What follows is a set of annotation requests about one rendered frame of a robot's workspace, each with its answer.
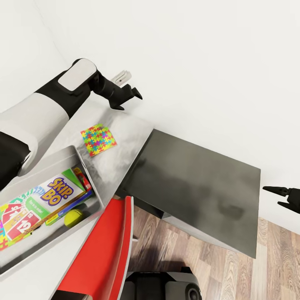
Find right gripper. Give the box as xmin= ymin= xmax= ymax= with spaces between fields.
xmin=263 ymin=186 xmax=300 ymax=213

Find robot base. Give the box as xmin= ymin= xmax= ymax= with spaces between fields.
xmin=120 ymin=267 xmax=202 ymax=300

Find tennis ball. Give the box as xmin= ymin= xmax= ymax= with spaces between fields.
xmin=64 ymin=209 xmax=84 ymax=228

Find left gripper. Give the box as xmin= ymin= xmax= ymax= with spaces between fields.
xmin=106 ymin=83 xmax=143 ymax=111

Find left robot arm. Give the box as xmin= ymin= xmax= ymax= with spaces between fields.
xmin=0 ymin=58 xmax=143 ymax=192

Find board game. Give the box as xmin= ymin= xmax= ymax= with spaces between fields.
xmin=0 ymin=168 xmax=92 ymax=243
xmin=45 ymin=175 xmax=95 ymax=226

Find jigsaw puzzle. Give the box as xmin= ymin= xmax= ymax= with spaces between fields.
xmin=81 ymin=123 xmax=117 ymax=157
xmin=0 ymin=218 xmax=35 ymax=251

